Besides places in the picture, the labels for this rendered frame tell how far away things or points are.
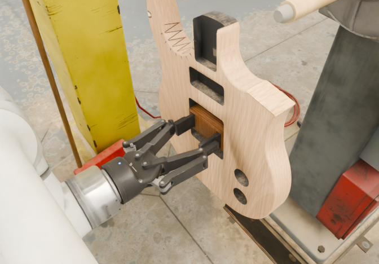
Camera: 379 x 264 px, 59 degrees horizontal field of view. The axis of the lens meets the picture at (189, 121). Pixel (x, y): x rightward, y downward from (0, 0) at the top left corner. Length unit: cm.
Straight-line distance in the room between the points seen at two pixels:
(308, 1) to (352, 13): 21
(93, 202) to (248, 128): 26
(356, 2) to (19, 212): 62
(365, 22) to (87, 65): 108
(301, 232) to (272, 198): 80
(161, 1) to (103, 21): 80
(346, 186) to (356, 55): 43
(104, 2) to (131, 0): 182
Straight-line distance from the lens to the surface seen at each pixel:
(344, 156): 114
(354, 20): 73
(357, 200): 119
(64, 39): 138
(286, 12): 50
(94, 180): 54
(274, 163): 56
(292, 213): 140
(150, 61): 245
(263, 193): 61
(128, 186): 55
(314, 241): 138
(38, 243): 30
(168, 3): 64
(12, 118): 47
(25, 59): 272
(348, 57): 96
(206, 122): 63
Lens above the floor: 150
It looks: 49 degrees down
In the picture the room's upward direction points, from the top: straight up
